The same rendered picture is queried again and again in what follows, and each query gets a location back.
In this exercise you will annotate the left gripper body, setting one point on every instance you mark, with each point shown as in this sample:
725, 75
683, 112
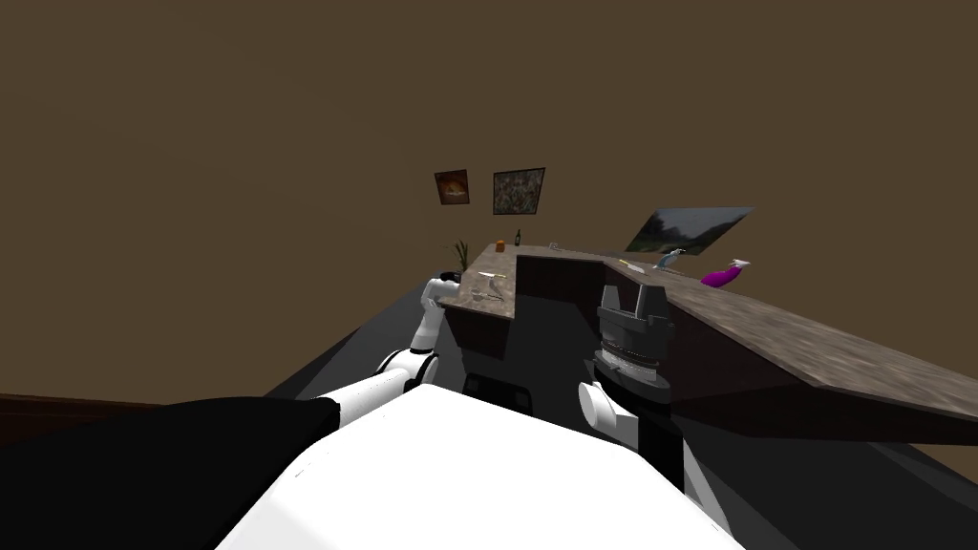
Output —
451, 277

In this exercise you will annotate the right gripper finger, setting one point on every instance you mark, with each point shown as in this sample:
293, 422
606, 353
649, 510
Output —
652, 301
610, 299

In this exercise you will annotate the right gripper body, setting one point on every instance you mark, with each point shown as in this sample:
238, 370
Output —
634, 332

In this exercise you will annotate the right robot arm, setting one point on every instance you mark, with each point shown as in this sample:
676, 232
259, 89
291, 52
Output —
611, 416

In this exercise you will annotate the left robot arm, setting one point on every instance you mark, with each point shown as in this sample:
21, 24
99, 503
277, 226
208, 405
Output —
153, 473

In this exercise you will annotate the green potted plant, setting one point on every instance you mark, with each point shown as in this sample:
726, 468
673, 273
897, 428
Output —
461, 254

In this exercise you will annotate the silver spoon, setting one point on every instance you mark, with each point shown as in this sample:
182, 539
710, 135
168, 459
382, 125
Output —
484, 294

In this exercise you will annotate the blue white spray bottle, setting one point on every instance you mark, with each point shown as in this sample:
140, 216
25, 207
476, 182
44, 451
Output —
671, 259

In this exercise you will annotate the purple bottle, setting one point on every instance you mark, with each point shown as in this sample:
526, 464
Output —
718, 278

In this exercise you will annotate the landscape picture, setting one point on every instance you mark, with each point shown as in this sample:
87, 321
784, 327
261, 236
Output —
684, 229

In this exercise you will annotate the orange framed picture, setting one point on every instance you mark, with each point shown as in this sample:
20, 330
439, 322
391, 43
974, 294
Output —
452, 187

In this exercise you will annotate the speckled framed picture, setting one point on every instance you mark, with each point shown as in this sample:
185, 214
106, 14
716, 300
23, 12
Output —
519, 191

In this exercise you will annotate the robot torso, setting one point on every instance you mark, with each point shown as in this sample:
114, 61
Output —
474, 481

